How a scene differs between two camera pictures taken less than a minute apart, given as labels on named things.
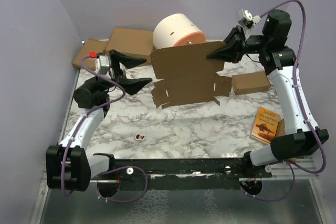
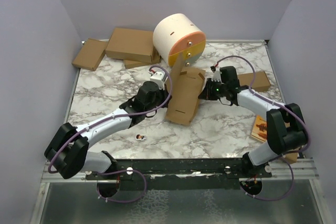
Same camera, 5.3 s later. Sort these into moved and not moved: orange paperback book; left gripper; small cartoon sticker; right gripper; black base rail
Moved: right gripper; left gripper
Not moved: orange paperback book; small cartoon sticker; black base rail
